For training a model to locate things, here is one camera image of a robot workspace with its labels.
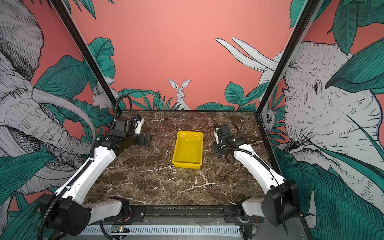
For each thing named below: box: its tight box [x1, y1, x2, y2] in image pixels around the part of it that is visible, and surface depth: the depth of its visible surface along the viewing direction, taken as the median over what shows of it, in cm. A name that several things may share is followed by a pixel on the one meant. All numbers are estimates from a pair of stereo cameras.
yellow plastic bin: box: [172, 131, 204, 169], surface depth 97 cm
